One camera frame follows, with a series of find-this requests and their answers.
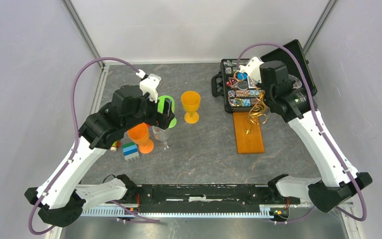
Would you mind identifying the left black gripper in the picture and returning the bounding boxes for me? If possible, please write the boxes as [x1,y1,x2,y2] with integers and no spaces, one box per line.
[123,90,175,131]

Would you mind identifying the green wine glass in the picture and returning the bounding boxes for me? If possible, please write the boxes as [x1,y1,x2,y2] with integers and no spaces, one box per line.
[157,95,178,129]

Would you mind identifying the clear wine glass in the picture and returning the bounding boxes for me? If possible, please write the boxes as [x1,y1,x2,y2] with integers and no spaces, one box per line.
[288,74,303,89]
[152,126,170,150]

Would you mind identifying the orange wine glass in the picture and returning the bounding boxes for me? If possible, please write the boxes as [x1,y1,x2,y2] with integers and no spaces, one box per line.
[127,123,154,154]

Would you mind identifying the yellow wine glass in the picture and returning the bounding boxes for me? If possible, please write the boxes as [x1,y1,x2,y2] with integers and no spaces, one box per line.
[181,91,201,124]

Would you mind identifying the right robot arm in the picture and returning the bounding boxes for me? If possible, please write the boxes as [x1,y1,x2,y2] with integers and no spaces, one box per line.
[259,60,373,213]

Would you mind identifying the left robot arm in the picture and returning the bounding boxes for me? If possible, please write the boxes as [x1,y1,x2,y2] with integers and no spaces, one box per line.
[24,85,175,227]

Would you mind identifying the orange wooden rack base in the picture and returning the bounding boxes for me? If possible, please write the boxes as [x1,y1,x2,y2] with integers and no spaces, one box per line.
[232,112,265,154]

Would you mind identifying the green blue toy block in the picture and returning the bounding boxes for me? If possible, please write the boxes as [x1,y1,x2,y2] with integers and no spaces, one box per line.
[122,142,140,161]

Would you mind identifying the red toy car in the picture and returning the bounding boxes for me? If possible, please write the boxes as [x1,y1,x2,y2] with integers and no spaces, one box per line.
[110,140,121,152]

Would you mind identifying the black poker chip case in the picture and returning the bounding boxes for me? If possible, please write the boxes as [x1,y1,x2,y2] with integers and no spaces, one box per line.
[211,39,317,114]

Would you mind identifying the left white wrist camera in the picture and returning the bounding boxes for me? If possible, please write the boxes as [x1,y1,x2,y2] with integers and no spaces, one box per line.
[136,69,162,103]

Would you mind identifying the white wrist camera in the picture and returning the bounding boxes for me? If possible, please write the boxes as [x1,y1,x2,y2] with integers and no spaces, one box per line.
[136,69,162,103]
[239,56,264,83]

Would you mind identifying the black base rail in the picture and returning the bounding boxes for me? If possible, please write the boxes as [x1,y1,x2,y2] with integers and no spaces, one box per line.
[120,184,301,213]

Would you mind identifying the gold wire glass rack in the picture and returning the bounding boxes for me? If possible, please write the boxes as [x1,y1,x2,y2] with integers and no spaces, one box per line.
[229,70,269,134]

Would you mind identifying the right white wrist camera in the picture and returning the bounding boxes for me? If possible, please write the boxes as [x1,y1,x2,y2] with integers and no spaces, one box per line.
[239,56,264,83]

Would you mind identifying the white cable duct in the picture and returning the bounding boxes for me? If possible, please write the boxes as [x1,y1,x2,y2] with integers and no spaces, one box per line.
[81,204,274,219]

